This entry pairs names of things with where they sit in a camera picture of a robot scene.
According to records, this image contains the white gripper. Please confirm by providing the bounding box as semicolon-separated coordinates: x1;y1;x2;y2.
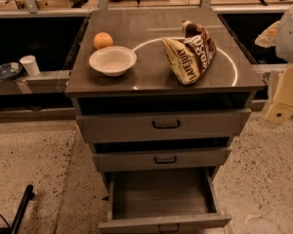
255;20;293;126

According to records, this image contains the grey bottom drawer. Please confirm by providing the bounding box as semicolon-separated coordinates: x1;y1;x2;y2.
99;168;231;234

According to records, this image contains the grey drawer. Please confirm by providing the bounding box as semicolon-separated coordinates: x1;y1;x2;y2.
93;137;231;172
99;168;231;234
77;94;250;143

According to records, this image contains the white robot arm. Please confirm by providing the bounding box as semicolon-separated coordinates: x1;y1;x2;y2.
255;4;293;126

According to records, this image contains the grey drawer cabinet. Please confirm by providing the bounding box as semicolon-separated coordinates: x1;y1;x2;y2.
65;8;264;185

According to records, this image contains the grey top drawer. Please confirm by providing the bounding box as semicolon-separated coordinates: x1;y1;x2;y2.
77;94;250;143

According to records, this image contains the grey middle drawer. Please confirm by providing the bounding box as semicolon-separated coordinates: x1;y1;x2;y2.
93;137;231;172

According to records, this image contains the brown chip bag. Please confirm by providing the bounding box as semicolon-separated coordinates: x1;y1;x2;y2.
161;20;217;85

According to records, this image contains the white bowl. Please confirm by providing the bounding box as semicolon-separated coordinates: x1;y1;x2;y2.
89;46;137;77

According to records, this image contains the orange fruit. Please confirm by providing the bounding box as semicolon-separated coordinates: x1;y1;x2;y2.
94;32;113;50

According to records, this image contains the white paper cup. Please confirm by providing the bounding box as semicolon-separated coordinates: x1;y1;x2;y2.
20;55;40;76

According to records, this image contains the dark plate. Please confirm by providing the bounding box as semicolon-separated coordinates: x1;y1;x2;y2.
0;62;22;80

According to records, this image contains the black bar on floor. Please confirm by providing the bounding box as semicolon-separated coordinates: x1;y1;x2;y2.
0;184;35;234

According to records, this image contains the black floor cable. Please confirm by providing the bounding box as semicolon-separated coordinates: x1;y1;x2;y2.
0;206;12;229

